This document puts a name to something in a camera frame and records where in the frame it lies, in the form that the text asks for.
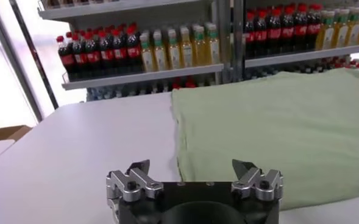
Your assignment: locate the grey metal shelf rack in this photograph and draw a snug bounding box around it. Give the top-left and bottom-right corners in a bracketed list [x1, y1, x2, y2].
[37, 0, 232, 101]
[231, 0, 359, 82]

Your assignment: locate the black slanted window pole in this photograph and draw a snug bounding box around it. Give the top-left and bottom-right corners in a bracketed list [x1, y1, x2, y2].
[8, 0, 60, 110]

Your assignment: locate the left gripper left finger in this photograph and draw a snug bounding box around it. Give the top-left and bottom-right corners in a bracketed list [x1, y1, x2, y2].
[105, 159, 165, 220]

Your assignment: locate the grey slanted window pole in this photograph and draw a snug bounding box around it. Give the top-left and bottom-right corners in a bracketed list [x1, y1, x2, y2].
[0, 0, 45, 123]

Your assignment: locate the light green polo shirt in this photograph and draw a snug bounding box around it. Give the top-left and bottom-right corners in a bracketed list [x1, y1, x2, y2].
[171, 67, 359, 211]

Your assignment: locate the brown cardboard box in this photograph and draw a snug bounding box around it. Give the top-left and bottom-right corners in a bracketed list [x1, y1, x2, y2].
[0, 124, 33, 143]

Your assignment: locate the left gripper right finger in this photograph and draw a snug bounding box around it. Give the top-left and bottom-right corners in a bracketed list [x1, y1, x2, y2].
[231, 158, 285, 203]

